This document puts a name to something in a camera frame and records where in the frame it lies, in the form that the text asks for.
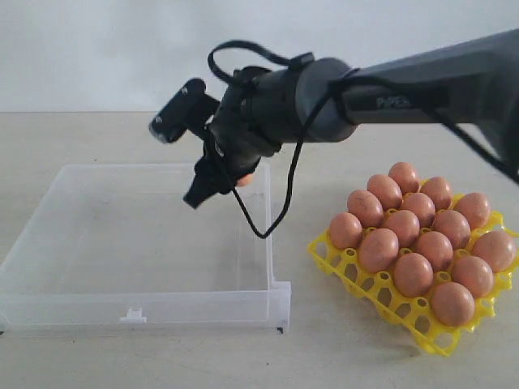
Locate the yellow plastic egg tray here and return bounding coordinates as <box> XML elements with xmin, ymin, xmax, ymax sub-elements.
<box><xmin>307</xmin><ymin>177</ymin><xmax>519</xmax><ymax>358</ymax></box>

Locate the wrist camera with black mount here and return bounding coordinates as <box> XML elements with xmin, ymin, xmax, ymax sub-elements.
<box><xmin>148</xmin><ymin>78</ymin><xmax>220</xmax><ymax>144</ymax></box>

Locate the brown egg second row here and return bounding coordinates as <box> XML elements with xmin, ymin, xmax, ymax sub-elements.
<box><xmin>451</xmin><ymin>255</ymin><xmax>494</xmax><ymax>298</ymax></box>

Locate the clear plastic drawer bin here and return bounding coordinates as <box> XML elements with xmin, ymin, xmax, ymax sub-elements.
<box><xmin>1</xmin><ymin>164</ymin><xmax>291</xmax><ymax>336</ymax></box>

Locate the black cable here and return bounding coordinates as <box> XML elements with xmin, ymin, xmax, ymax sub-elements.
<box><xmin>202</xmin><ymin>39</ymin><xmax>519</xmax><ymax>240</ymax></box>

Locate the brown egg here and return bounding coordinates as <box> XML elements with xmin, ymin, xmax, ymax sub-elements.
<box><xmin>420</xmin><ymin>177</ymin><xmax>453</xmax><ymax>211</ymax></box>
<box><xmin>453</xmin><ymin>192</ymin><xmax>491</xmax><ymax>229</ymax></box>
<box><xmin>415</xmin><ymin>231</ymin><xmax>453</xmax><ymax>272</ymax></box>
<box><xmin>401</xmin><ymin>193</ymin><xmax>435</xmax><ymax>228</ymax></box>
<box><xmin>432</xmin><ymin>210</ymin><xmax>471</xmax><ymax>250</ymax></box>
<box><xmin>358</xmin><ymin>229</ymin><xmax>399</xmax><ymax>273</ymax></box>
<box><xmin>388</xmin><ymin>161</ymin><xmax>420</xmax><ymax>195</ymax></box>
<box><xmin>347</xmin><ymin>190</ymin><xmax>384</xmax><ymax>228</ymax></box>
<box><xmin>393</xmin><ymin>252</ymin><xmax>434</xmax><ymax>298</ymax></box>
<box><xmin>236</xmin><ymin>173</ymin><xmax>254</xmax><ymax>187</ymax></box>
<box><xmin>383</xmin><ymin>210</ymin><xmax>420</xmax><ymax>248</ymax></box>
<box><xmin>328</xmin><ymin>212</ymin><xmax>362</xmax><ymax>250</ymax></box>
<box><xmin>367</xmin><ymin>174</ymin><xmax>403</xmax><ymax>210</ymax></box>
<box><xmin>430</xmin><ymin>281</ymin><xmax>475</xmax><ymax>327</ymax></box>
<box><xmin>471</xmin><ymin>230</ymin><xmax>517</xmax><ymax>273</ymax></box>

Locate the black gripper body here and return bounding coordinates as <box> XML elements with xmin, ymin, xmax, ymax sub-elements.
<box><xmin>183</xmin><ymin>135</ymin><xmax>260</xmax><ymax>209</ymax></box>

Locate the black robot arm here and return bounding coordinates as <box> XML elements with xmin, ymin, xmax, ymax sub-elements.
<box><xmin>184</xmin><ymin>30</ymin><xmax>518</xmax><ymax>207</ymax></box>

